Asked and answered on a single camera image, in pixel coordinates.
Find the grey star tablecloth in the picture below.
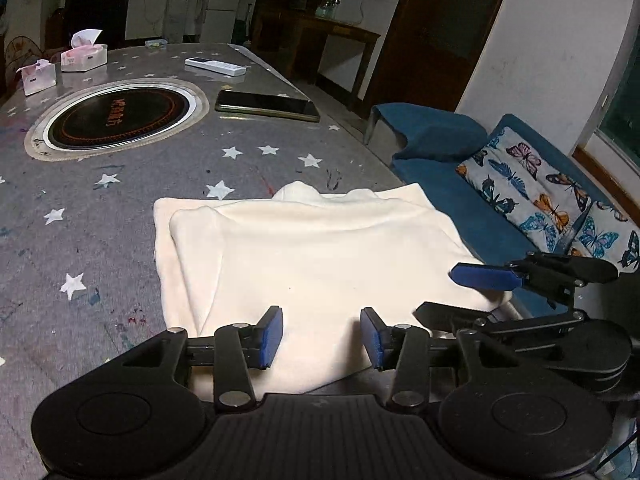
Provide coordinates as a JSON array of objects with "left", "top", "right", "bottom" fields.
[{"left": 0, "top": 42, "right": 426, "bottom": 466}]

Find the large pink tissue box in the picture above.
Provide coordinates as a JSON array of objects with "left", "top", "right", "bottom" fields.
[{"left": 60, "top": 30, "right": 108, "bottom": 72}]

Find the brown wooden door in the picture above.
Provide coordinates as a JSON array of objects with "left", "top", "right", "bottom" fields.
[{"left": 361, "top": 0, "right": 516, "bottom": 113}]

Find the white water dispenser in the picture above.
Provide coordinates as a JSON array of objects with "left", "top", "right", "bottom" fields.
[{"left": 167, "top": 0, "right": 188, "bottom": 43}]

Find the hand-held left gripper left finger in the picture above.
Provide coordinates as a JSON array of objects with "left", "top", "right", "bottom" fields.
[{"left": 122, "top": 305, "right": 285, "bottom": 408}]

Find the dark interior door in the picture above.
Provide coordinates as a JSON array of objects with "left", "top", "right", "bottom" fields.
[{"left": 65, "top": 0, "right": 133, "bottom": 46}]

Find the white fridge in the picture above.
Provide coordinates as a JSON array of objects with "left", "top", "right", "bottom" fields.
[{"left": 199, "top": 0, "right": 248, "bottom": 45}]

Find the dark wooden desk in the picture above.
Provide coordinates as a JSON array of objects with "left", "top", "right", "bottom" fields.
[{"left": 250, "top": 9, "right": 381, "bottom": 111}]

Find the wooden window frame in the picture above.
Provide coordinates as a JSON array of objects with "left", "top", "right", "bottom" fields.
[{"left": 572, "top": 75, "right": 640, "bottom": 211}]

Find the small pink tissue pack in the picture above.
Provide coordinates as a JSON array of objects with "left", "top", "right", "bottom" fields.
[{"left": 20, "top": 59, "right": 57, "bottom": 96}]

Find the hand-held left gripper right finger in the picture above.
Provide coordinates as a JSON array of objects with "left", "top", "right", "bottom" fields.
[{"left": 360, "top": 307, "right": 518, "bottom": 415}]

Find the round black induction cooker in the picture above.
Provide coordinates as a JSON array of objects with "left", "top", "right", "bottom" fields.
[{"left": 24, "top": 79, "right": 210, "bottom": 162}]

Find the black smartphone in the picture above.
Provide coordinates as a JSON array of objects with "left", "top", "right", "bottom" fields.
[{"left": 215, "top": 89, "right": 321, "bottom": 123}]

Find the cream sweatshirt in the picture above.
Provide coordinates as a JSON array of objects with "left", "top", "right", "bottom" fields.
[{"left": 152, "top": 180, "right": 516, "bottom": 395}]

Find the white remote control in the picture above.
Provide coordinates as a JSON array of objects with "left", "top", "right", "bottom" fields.
[{"left": 185, "top": 56, "right": 248, "bottom": 77}]

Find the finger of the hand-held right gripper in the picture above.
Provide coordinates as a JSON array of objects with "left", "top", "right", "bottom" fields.
[
  {"left": 450, "top": 252, "right": 621, "bottom": 311},
  {"left": 414, "top": 301, "right": 588, "bottom": 345}
]

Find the blue sofa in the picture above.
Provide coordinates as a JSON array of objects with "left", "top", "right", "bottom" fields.
[{"left": 367, "top": 102, "right": 640, "bottom": 321}]

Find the butterfly print cushion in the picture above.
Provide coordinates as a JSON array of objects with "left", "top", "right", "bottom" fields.
[
  {"left": 570, "top": 200, "right": 640, "bottom": 273},
  {"left": 456, "top": 126, "right": 593, "bottom": 253}
]

